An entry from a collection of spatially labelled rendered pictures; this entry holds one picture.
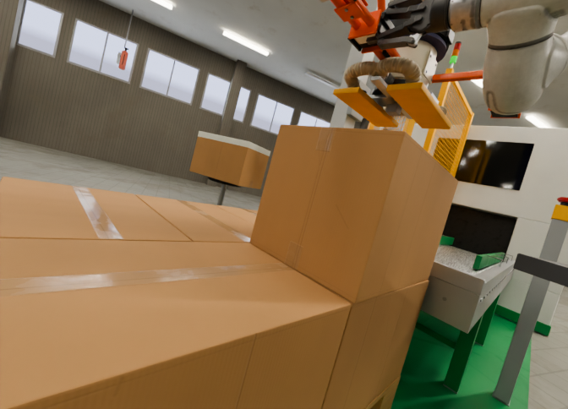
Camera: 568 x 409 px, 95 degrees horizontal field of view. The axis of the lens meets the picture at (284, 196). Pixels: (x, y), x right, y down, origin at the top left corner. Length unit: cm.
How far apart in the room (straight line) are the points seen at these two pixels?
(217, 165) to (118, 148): 644
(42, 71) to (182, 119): 331
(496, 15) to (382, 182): 37
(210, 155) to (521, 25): 226
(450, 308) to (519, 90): 82
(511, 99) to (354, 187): 38
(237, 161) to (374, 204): 186
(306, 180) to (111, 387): 58
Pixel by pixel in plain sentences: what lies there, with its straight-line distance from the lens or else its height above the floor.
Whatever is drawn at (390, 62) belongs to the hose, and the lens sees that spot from 87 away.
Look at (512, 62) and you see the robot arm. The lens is 75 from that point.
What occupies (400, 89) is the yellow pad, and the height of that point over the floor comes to 110.
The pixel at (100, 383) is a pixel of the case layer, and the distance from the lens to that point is 35.
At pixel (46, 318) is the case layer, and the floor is 54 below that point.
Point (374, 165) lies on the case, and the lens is 64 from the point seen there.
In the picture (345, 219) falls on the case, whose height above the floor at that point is 72.
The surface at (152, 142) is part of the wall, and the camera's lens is 868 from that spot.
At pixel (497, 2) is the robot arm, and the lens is 72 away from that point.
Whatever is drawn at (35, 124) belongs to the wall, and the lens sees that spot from 921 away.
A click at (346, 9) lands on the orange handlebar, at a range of 79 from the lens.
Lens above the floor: 77
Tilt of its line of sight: 3 degrees down
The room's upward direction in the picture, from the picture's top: 15 degrees clockwise
